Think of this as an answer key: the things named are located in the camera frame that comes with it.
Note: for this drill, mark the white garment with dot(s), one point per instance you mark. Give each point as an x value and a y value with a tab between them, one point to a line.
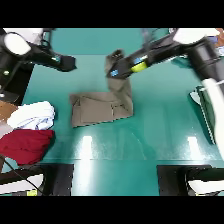
31	116

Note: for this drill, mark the red garment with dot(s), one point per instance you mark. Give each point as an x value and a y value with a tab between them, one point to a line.
25	145

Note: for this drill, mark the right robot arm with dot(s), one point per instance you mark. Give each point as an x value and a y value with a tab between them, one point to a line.
166	46

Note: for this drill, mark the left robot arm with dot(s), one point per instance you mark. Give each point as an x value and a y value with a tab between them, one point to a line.
41	56

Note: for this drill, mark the dark green garment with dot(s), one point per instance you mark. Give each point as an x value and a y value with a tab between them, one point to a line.
208	113

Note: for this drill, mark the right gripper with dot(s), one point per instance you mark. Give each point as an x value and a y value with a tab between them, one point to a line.
121	69

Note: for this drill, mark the brown garment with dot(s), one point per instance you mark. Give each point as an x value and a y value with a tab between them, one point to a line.
100	108

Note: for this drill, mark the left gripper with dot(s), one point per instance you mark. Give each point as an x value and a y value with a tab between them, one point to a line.
68	63

